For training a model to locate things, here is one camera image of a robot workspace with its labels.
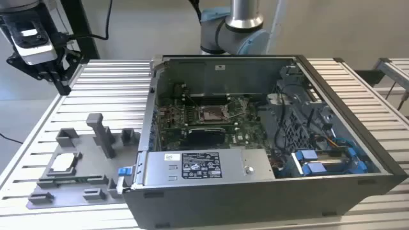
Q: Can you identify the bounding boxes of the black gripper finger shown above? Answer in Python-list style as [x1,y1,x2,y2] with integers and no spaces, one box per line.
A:
[6,51,53,82]
[52,48,85,96]

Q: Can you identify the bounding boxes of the silver square CPU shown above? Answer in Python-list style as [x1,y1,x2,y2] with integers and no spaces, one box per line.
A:
[49,153,80,172]

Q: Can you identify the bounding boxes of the black RAM slot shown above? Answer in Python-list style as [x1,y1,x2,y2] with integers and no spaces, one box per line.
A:
[182,94,232,99]
[182,98,232,104]

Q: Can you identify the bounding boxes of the CPU socket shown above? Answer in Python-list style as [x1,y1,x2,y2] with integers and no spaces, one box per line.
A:
[198,105,229,123]

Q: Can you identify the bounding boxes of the black expansion slot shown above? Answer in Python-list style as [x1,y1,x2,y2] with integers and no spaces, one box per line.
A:
[182,121,238,128]

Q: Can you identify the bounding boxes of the grey plastic parts rack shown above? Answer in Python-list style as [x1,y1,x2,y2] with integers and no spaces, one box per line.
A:
[25,112,141,210]

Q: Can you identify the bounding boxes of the green RAM stick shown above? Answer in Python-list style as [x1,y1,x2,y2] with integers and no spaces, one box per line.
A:
[40,176,105,183]

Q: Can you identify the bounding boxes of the thin metal locking lever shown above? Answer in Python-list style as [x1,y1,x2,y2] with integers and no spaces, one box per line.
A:
[185,92,201,108]

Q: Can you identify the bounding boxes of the green motherboard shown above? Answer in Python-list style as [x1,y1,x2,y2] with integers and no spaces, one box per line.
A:
[156,94,270,152]

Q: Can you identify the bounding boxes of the silver power supply unit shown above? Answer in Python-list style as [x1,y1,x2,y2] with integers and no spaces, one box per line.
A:
[140,148,277,188]

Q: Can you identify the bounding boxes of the grey metal disk bay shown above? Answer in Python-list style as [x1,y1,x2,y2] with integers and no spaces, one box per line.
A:
[257,66,341,155]

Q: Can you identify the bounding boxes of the open black PC case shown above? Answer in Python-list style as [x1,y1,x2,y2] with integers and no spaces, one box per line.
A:
[122,54,409,230]

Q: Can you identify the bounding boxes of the hard disk in blue carrier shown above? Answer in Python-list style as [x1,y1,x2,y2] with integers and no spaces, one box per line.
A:
[298,160,369,175]
[290,147,358,161]

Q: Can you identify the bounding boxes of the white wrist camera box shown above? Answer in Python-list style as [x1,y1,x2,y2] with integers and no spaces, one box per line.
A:
[12,21,60,66]

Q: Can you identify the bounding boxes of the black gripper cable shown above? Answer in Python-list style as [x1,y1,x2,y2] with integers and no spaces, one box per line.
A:
[65,0,114,41]

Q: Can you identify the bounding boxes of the black upright post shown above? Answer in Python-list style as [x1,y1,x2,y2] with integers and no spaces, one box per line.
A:
[60,0,101,61]

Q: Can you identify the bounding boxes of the black floor cable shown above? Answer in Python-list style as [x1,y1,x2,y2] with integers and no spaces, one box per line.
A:
[0,133,24,145]

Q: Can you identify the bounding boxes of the grey case release handle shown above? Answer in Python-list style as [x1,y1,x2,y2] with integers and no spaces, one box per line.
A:
[114,176,130,194]

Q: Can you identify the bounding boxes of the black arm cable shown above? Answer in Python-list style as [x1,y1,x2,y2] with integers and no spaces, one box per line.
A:
[188,0,204,17]

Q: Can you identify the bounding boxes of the metal socket cover frame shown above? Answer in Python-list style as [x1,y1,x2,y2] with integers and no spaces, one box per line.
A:
[222,97,248,120]

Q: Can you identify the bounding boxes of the black wire in case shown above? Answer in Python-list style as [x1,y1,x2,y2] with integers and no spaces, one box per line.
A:
[273,93,290,155]
[282,83,314,131]

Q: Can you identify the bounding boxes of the orange and yellow wires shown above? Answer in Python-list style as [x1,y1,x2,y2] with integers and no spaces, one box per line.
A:
[313,135,340,148]

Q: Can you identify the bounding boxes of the black table bracket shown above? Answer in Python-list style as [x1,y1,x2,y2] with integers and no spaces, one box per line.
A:
[353,69,386,89]

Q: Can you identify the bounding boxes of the aluminium frame profile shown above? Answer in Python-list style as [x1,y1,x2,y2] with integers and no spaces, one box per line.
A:
[373,57,409,88]

